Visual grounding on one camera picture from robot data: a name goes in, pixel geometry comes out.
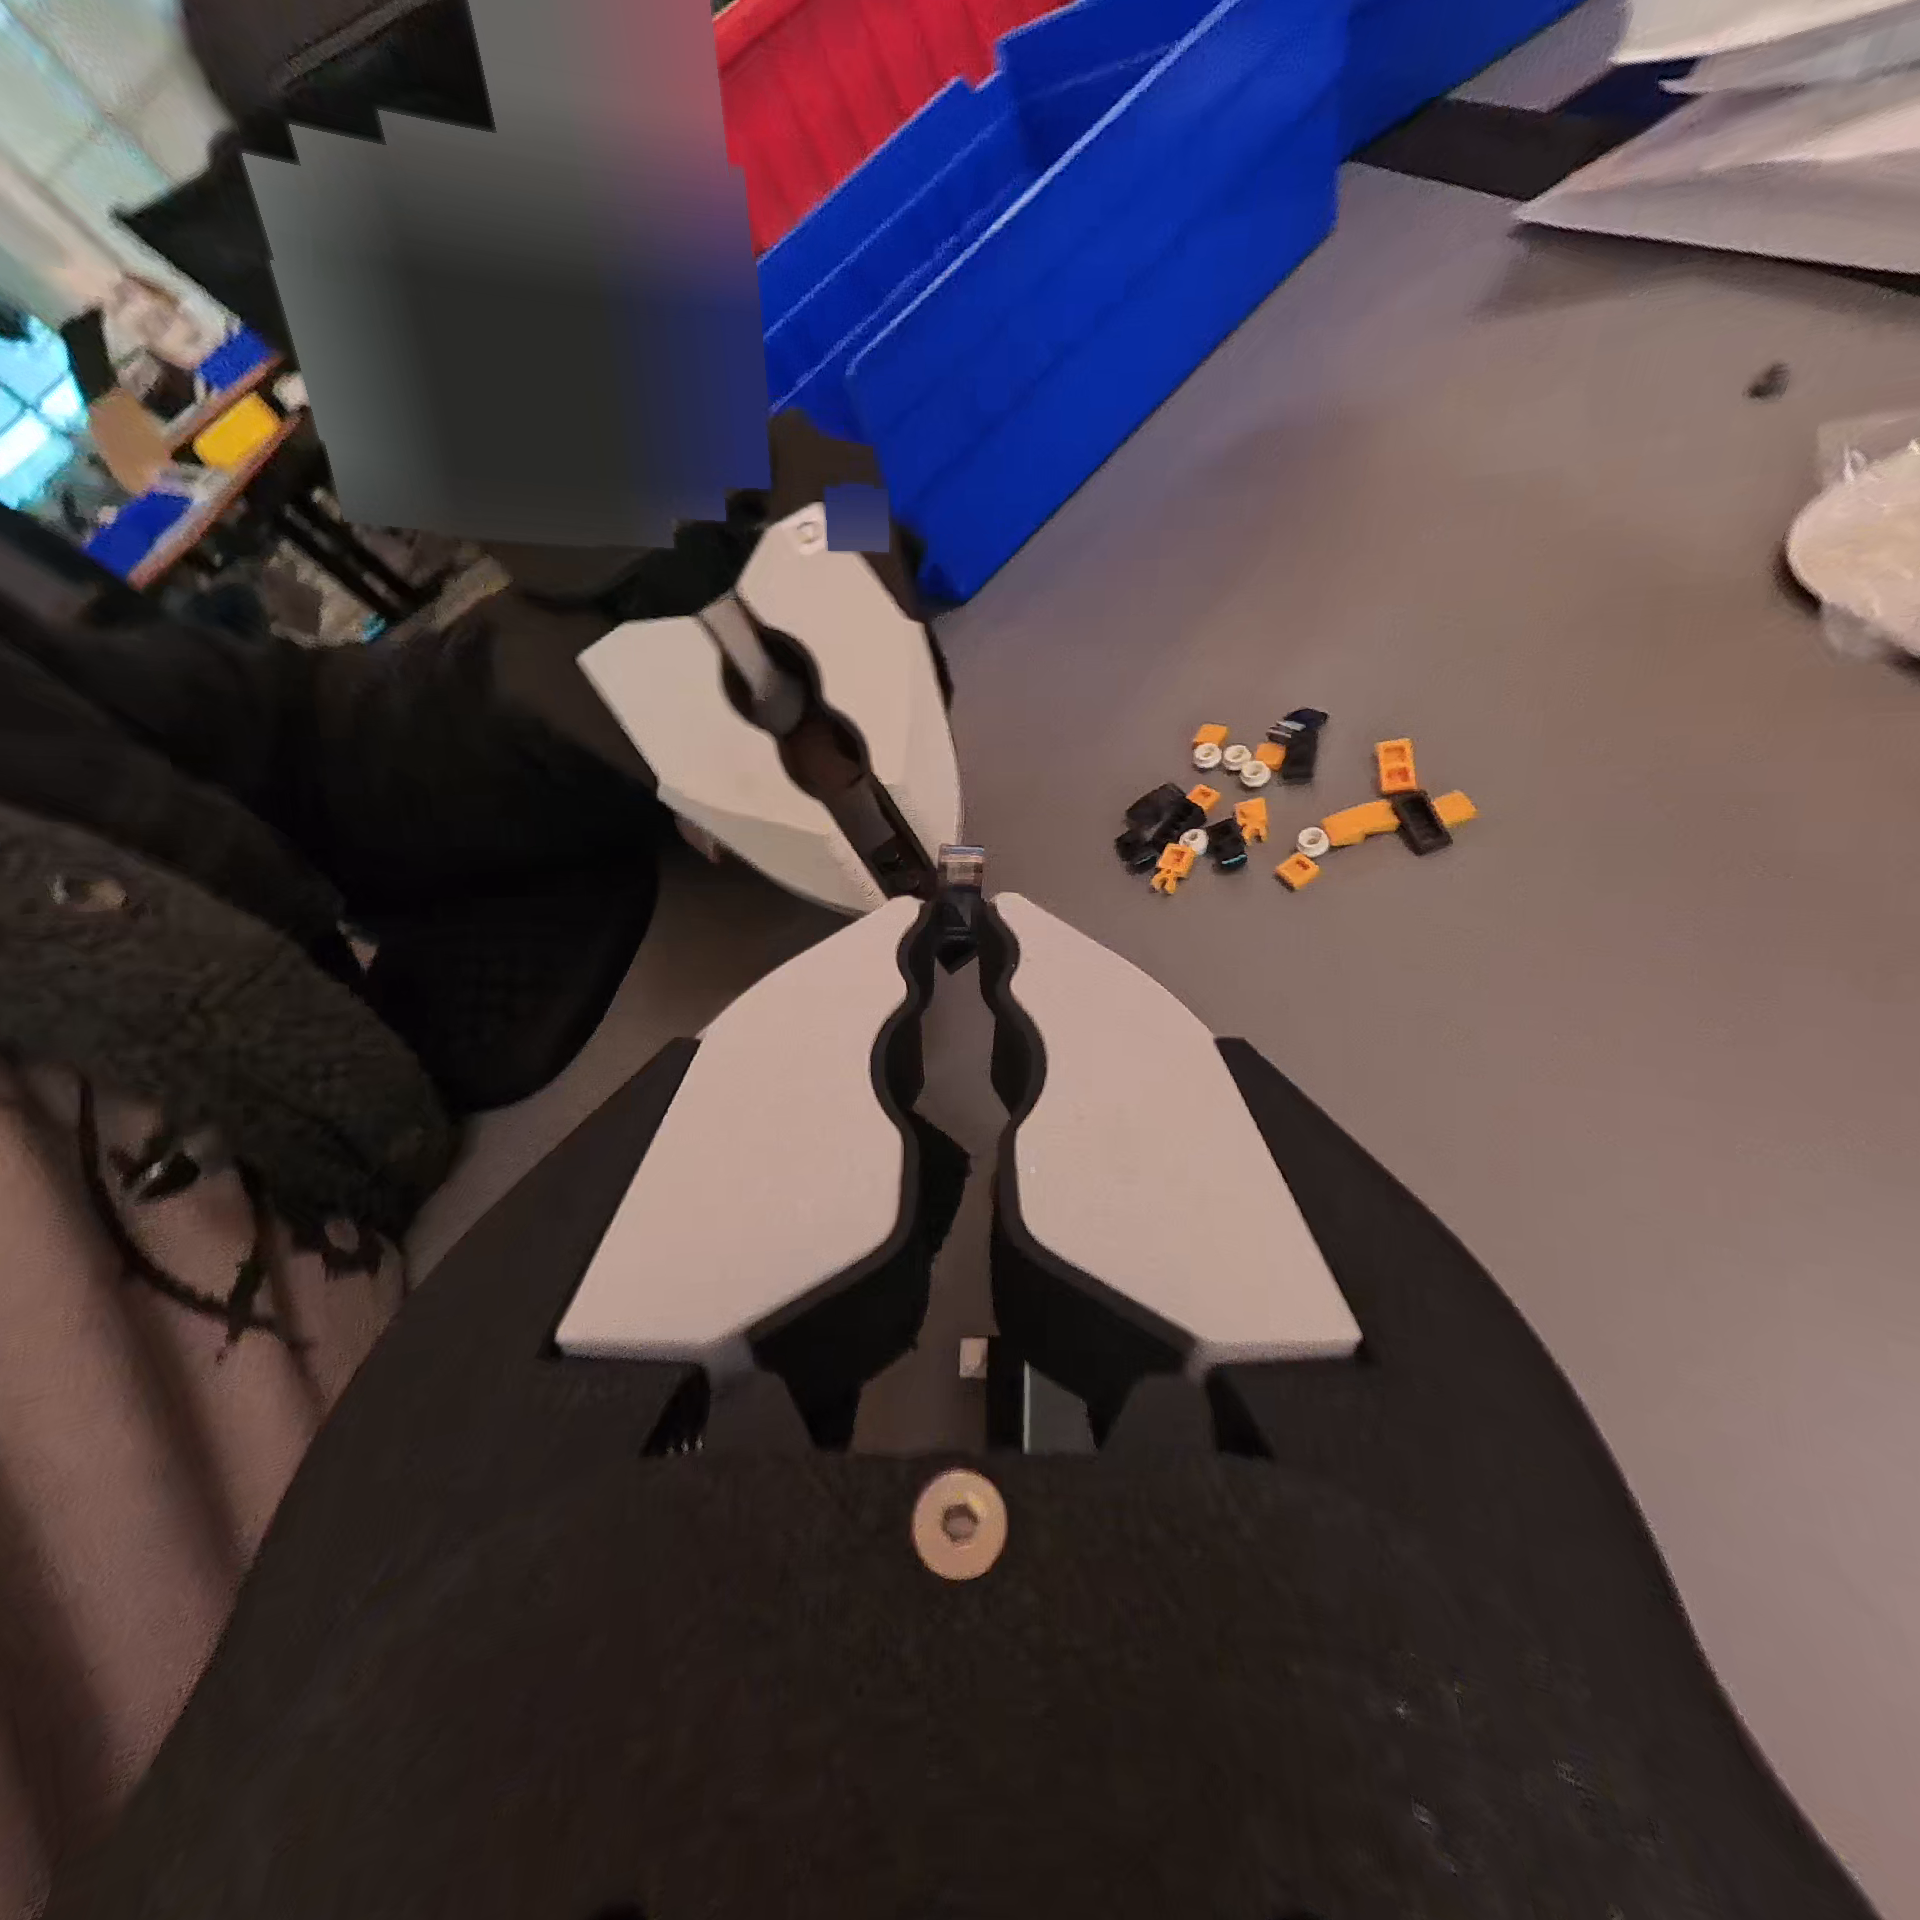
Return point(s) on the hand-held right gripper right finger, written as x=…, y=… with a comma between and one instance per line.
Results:
x=1171, y=1184

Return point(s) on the blue plastic bin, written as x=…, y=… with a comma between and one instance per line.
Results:
x=1454, y=60
x=1110, y=330

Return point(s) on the tiny black lego piece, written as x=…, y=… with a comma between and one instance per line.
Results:
x=1767, y=379

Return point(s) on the pile of mixed small lego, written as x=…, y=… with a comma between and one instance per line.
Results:
x=1307, y=819

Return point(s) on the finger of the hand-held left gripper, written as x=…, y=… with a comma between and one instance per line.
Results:
x=705, y=751
x=870, y=660

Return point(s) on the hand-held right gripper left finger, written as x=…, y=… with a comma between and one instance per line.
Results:
x=751, y=1171

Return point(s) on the small smoky lego brick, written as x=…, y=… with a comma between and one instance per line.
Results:
x=956, y=884

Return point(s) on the person's left forearm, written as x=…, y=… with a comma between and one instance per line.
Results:
x=495, y=870

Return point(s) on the red plastic bin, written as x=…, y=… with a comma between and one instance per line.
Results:
x=856, y=106

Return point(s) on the black fleece jacket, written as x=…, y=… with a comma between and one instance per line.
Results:
x=195, y=974

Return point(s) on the white tray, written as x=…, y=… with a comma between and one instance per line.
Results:
x=1861, y=555

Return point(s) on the white paper bags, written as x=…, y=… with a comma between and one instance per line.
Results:
x=1756, y=166

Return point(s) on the beige sweatshirt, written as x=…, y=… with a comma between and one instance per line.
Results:
x=135, y=1424

